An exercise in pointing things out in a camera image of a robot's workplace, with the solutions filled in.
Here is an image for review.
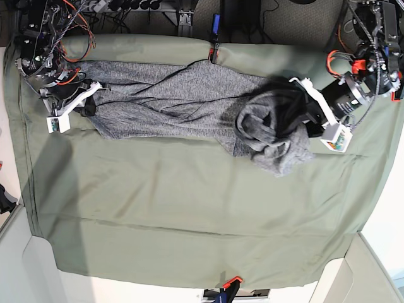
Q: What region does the right orange black clamp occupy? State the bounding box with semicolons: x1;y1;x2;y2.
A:
391;88;404;102

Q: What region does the white power strip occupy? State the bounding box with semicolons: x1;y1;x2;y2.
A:
82;0;108;13

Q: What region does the blue clamp handle centre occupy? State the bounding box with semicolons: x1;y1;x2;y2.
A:
210;13;220;43

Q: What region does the aluminium frame bracket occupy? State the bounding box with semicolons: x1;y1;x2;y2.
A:
177;11;194;37

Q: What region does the green table cloth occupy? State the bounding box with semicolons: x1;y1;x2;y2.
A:
4;47;403;288

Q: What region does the grey heathered T-shirt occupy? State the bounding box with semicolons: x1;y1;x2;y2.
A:
79;61;314;176

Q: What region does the black power adapter right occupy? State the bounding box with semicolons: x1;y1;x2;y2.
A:
241;0;261;24

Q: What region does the black power adapter left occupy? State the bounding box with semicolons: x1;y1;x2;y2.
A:
220;0;239;28

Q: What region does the robot arm with orange wires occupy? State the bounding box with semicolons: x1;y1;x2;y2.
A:
16;1;95;90
326;1;403;97

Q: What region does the bottom orange black clamp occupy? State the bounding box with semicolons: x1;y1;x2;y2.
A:
213;276;243;303

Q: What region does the black power adapter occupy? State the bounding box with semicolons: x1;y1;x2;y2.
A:
241;0;261;24
220;0;239;28

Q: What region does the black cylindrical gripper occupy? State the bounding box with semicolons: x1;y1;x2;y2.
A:
34;69;97;117
268;72;372;138

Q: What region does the orange black clamp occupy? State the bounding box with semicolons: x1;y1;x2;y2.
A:
391;88;404;102
213;276;243;303

